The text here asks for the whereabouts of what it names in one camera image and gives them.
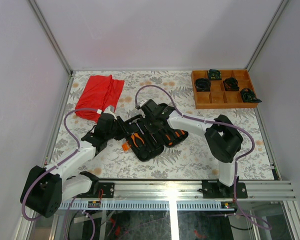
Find steel claw hammer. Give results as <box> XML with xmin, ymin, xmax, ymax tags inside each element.
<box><xmin>136</xmin><ymin>122</ymin><xmax>147</xmax><ymax>135</ymax></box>

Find black plastic tool case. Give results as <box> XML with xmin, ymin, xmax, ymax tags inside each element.
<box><xmin>123</xmin><ymin>111</ymin><xmax>189</xmax><ymax>162</ymax></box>

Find red folded cloth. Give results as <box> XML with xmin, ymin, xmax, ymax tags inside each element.
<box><xmin>75</xmin><ymin>75</ymin><xmax>125</xmax><ymax>122</ymax></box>

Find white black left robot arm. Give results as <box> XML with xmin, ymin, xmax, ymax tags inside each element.
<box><xmin>20</xmin><ymin>113</ymin><xmax>126</xmax><ymax>221</ymax></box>

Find orange black pliers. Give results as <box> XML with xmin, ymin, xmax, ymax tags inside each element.
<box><xmin>130</xmin><ymin>133</ymin><xmax>145</xmax><ymax>148</ymax></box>

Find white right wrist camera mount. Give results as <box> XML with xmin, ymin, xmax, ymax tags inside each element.
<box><xmin>135</xmin><ymin>100</ymin><xmax>148</xmax><ymax>109</ymax></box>

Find large black handled screwdriver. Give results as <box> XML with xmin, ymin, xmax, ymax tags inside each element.
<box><xmin>165</xmin><ymin>134</ymin><xmax>173</xmax><ymax>146</ymax></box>

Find orange compartment tray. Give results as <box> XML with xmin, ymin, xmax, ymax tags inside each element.
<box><xmin>191</xmin><ymin>69</ymin><xmax>258</xmax><ymax>109</ymax></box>

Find black strap bundle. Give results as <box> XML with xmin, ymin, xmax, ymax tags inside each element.
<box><xmin>239</xmin><ymin>88</ymin><xmax>262</xmax><ymax>105</ymax></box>
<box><xmin>206</xmin><ymin>69</ymin><xmax>222</xmax><ymax>81</ymax></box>
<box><xmin>194</xmin><ymin>77</ymin><xmax>212</xmax><ymax>93</ymax></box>
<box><xmin>222</xmin><ymin>77</ymin><xmax>239</xmax><ymax>92</ymax></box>

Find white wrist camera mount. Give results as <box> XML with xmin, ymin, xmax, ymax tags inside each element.
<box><xmin>135</xmin><ymin>100</ymin><xmax>148</xmax><ymax>109</ymax></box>
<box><xmin>96</xmin><ymin>105</ymin><xmax>117</xmax><ymax>119</ymax></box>

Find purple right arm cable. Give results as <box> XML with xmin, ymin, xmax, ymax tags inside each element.
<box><xmin>134</xmin><ymin>85</ymin><xmax>256</xmax><ymax>201</ymax></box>

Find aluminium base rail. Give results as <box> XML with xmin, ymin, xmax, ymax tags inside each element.
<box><xmin>27</xmin><ymin>179</ymin><xmax>297</xmax><ymax>211</ymax></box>

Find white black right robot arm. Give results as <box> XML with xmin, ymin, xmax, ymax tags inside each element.
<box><xmin>139</xmin><ymin>99</ymin><xmax>243</xmax><ymax>198</ymax></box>

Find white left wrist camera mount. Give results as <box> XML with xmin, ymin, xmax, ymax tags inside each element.
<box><xmin>96</xmin><ymin>105</ymin><xmax>117</xmax><ymax>119</ymax></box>

